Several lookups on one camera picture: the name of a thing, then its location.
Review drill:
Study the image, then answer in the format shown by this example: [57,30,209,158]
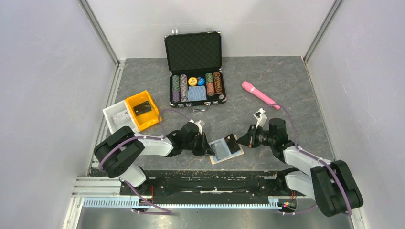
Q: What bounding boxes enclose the pink cylindrical tool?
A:
[242,81,281,110]

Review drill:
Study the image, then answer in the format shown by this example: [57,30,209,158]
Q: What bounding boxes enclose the right aluminium frame post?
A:
[302,0,343,65]

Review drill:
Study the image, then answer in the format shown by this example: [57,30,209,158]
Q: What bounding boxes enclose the white VIP card in bin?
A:
[112,110,131,125]

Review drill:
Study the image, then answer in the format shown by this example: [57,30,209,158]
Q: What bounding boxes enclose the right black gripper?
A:
[236,124,275,148]

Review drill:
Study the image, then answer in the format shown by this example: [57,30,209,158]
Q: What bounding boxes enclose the yellow dealer button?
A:
[188,77,199,86]

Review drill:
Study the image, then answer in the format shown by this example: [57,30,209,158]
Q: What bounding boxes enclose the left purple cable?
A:
[98,109,193,171]

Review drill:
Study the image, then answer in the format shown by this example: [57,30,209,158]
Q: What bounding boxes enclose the green red chip stack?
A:
[205,73,215,96]

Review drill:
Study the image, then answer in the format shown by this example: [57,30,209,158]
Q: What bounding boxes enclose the left aluminium frame post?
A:
[78,0,120,66]

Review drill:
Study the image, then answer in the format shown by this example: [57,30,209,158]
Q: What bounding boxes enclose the blue dealer button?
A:
[197,77,205,86]

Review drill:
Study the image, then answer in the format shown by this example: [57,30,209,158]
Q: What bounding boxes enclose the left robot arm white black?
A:
[93,121,215,195]

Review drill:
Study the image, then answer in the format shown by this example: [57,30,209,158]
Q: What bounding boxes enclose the black poker chip case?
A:
[164,31,227,108]

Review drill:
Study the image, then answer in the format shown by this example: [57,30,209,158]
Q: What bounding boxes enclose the blue playing card deck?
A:
[188,85,207,102]

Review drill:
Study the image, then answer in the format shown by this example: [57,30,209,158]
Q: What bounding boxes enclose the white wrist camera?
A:
[254,108,267,128]
[190,119,205,135]

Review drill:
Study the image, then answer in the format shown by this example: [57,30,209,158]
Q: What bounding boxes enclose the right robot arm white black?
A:
[237,118,364,217]

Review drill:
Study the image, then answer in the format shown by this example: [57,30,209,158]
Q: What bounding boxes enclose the white plastic bin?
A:
[103,100,139,134]

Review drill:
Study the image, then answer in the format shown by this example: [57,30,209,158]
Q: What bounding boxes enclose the orange brown chip stack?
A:
[213,72,224,100]

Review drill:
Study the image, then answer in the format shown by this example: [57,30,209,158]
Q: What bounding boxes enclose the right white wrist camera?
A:
[254,108,267,128]

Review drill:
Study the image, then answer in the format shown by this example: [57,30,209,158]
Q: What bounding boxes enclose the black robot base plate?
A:
[90,169,308,206]

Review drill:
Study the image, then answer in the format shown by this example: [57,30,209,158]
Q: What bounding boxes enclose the green purple chip stack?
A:
[172,75,180,103]

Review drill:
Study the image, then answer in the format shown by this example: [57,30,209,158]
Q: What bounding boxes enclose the black VIP card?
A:
[133,101,152,116]
[224,134,241,155]

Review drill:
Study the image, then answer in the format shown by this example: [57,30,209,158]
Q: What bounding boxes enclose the blue tan chip stack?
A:
[180,74,188,102]

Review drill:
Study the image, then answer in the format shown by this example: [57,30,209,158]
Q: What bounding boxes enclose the white toothed cable rail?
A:
[83,198,282,210]

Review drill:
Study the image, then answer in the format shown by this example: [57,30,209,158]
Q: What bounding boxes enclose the yellow plastic bin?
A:
[124,90,160,133]

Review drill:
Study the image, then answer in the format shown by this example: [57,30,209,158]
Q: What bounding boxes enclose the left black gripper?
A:
[183,132,214,156]

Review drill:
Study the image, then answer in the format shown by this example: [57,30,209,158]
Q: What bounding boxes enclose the aluminium frame post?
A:
[78,0,120,66]
[302,0,343,65]

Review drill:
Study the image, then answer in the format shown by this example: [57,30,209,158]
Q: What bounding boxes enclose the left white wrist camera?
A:
[190,119,205,135]

